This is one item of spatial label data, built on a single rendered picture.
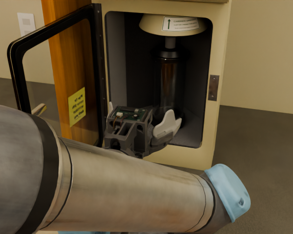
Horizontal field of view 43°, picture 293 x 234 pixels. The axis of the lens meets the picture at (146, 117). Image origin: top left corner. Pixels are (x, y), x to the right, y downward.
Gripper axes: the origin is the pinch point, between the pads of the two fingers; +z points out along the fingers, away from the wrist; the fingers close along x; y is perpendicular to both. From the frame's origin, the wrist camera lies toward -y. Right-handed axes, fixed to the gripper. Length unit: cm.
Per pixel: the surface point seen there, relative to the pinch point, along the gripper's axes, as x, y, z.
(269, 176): -29.7, -25.5, 19.1
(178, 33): -2.9, 12.7, 18.8
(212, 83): -12.1, 1.6, 16.8
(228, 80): -15, -17, 60
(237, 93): -18, -21, 60
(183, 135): -5.0, -17.9, 21.9
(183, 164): -6.4, -24.4, 16.9
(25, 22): 64, -1, 59
